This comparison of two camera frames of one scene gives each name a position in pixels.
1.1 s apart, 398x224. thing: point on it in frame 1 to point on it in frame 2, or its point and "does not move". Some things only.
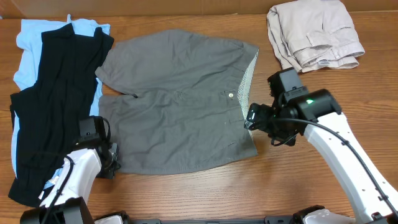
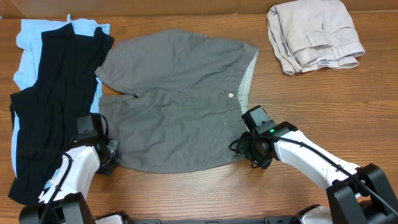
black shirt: [45, 114] does not move
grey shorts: [184, 110] does not move
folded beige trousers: [311, 35] does not move
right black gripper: [254, 116] to [244, 145]
